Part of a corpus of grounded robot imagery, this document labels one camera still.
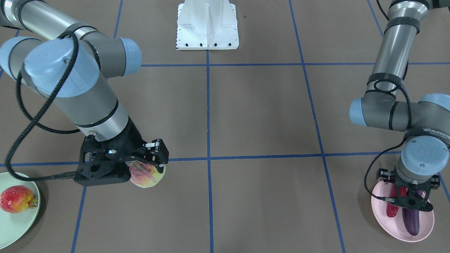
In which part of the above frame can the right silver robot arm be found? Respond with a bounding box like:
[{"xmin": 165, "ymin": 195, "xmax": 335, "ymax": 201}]
[{"xmin": 1, "ymin": 0, "xmax": 168, "ymax": 172}]

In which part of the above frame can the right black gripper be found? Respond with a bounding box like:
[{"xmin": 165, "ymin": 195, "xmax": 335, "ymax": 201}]
[{"xmin": 105, "ymin": 117, "xmax": 169, "ymax": 167}]

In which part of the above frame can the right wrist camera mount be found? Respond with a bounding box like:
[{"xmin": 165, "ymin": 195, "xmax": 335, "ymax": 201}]
[{"xmin": 73, "ymin": 135, "xmax": 131, "ymax": 186}]

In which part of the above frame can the purple eggplant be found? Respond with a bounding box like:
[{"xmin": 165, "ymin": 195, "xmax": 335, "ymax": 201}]
[{"xmin": 402, "ymin": 208, "xmax": 420, "ymax": 236}]

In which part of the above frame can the green plate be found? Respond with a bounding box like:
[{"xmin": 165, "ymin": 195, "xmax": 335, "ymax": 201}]
[{"xmin": 0, "ymin": 172, "xmax": 41, "ymax": 250}]

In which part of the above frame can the red chili pepper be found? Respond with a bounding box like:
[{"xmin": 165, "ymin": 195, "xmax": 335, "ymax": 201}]
[{"xmin": 386, "ymin": 184, "xmax": 408, "ymax": 218}]

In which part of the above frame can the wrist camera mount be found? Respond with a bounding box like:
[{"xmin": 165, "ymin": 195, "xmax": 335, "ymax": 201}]
[
  {"xmin": 381, "ymin": 179, "xmax": 441, "ymax": 212},
  {"xmin": 73, "ymin": 135, "xmax": 131, "ymax": 186}
]

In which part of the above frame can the red pomegranate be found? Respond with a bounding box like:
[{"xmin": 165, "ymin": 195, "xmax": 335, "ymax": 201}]
[{"xmin": 0, "ymin": 185, "xmax": 38, "ymax": 214}]

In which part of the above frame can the pink peach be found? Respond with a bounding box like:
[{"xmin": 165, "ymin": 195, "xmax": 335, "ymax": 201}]
[{"xmin": 129, "ymin": 161, "xmax": 166, "ymax": 188}]

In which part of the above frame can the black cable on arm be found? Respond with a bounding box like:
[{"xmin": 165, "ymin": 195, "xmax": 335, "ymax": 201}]
[{"xmin": 6, "ymin": 31, "xmax": 88, "ymax": 182}]

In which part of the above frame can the pink plate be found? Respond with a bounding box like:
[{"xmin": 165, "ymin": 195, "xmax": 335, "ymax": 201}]
[{"xmin": 371, "ymin": 197, "xmax": 435, "ymax": 243}]

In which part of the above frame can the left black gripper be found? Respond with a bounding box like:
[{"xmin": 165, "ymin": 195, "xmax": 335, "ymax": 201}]
[{"xmin": 377, "ymin": 168, "xmax": 432, "ymax": 193}]

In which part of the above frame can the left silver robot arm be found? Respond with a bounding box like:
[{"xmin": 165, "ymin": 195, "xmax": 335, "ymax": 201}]
[{"xmin": 349, "ymin": 0, "xmax": 449, "ymax": 186}]

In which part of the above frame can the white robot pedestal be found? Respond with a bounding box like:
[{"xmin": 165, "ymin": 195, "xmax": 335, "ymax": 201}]
[{"xmin": 176, "ymin": 0, "xmax": 239, "ymax": 50}]

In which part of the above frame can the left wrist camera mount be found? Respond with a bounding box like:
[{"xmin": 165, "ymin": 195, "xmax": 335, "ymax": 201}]
[{"xmin": 381, "ymin": 179, "xmax": 441, "ymax": 212}]

